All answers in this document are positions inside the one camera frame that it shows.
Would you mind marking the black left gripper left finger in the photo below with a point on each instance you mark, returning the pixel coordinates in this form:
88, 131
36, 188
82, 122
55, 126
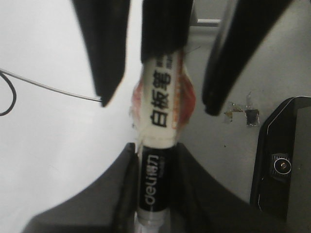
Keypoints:
103, 24

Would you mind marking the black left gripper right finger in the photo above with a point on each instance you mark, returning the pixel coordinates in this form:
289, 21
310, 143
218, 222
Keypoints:
242, 29

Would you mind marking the black white whiteboard marker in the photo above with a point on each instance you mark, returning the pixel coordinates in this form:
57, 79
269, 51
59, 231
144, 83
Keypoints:
165, 28

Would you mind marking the white whiteboard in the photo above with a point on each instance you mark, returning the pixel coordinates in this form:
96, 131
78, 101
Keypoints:
53, 145

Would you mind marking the torn tape residue patch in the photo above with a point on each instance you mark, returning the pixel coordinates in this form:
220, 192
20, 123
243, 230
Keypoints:
250, 112

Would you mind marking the black front camera unit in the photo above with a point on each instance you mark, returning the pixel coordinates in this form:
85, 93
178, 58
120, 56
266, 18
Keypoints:
274, 158

